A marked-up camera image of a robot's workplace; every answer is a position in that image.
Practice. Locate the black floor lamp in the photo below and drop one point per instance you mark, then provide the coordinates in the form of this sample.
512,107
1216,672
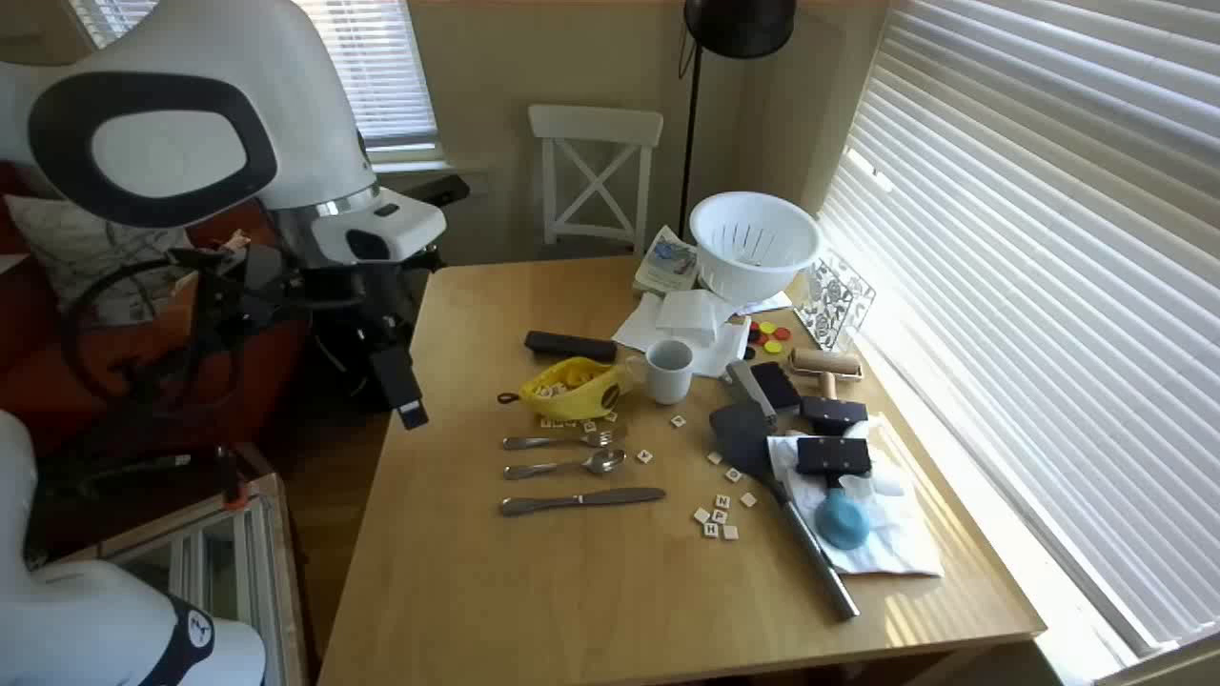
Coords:
742,24

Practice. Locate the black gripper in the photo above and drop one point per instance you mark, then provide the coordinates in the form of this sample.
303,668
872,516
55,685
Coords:
369,311

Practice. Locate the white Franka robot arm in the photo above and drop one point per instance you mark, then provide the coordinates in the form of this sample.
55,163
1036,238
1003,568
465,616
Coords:
290,99

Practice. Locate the small black box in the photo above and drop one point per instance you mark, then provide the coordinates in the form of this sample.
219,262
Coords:
838,412

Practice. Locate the large white window blinds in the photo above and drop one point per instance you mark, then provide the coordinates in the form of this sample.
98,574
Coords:
1041,279

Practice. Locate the wooden roller tool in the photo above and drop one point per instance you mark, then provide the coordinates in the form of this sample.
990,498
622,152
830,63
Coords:
826,365

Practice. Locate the small white window blinds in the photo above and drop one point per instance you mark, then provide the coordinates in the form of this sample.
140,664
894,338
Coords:
383,63

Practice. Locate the patterned white cushion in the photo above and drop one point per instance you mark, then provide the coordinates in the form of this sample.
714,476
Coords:
71,240

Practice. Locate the white colander bowl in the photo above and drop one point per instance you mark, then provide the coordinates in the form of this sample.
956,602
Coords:
755,240

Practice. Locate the white and blue packet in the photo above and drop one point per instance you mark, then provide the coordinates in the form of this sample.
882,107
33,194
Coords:
665,263

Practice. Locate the silver spoon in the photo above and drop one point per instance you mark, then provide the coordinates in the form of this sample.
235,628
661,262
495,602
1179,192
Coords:
595,461

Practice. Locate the white letter tile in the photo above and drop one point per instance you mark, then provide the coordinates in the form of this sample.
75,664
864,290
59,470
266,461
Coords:
735,473
714,459
709,530
678,419
731,530
749,502
723,502
718,518
647,453
700,516

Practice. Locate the black camera on stand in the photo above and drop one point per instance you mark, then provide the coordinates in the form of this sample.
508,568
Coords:
445,192

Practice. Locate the red round disc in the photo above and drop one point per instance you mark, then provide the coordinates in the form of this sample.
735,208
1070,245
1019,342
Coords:
779,334

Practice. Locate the silver fork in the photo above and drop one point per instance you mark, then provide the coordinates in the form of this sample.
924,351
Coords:
557,440

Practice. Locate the white wooden rack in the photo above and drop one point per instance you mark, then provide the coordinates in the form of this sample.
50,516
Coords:
242,574

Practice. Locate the orange sofa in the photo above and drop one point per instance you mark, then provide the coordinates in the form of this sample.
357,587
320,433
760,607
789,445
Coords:
242,366

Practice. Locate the yellow round disc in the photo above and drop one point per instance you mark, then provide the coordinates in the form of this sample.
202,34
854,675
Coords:
772,349

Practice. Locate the patterned metal napkin holder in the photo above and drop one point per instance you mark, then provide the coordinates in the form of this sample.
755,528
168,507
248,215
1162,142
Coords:
831,304

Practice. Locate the white paper napkins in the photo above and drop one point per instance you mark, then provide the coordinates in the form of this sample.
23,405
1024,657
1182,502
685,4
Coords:
690,318

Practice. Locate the white mug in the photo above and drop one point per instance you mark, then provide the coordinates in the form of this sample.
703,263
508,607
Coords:
669,373

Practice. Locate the white wooden chair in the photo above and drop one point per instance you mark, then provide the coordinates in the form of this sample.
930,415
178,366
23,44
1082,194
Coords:
595,122

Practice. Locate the silver table knife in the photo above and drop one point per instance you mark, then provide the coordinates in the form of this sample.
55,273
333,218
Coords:
573,502

